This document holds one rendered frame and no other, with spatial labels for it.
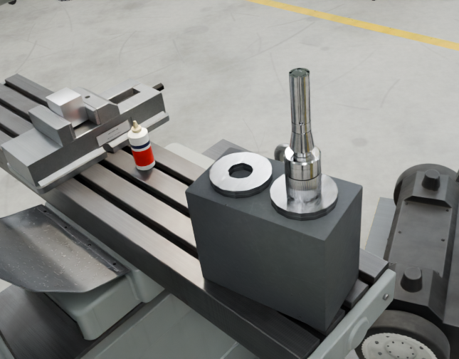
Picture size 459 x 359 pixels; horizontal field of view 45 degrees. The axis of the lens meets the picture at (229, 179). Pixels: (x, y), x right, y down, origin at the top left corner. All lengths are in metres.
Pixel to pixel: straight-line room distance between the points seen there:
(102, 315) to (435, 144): 2.00
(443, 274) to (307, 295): 0.61
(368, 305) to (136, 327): 0.51
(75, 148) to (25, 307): 0.35
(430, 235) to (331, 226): 0.74
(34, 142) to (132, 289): 0.37
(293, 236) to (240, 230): 0.09
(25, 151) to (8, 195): 1.65
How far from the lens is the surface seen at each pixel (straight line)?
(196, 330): 1.36
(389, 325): 1.24
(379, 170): 2.57
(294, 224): 0.71
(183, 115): 3.07
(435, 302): 1.29
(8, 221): 1.24
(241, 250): 0.79
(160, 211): 1.05
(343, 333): 0.85
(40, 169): 1.18
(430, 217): 1.48
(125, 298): 1.13
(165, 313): 1.22
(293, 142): 0.68
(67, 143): 1.18
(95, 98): 1.23
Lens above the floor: 1.58
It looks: 38 degrees down
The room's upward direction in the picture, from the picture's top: 8 degrees counter-clockwise
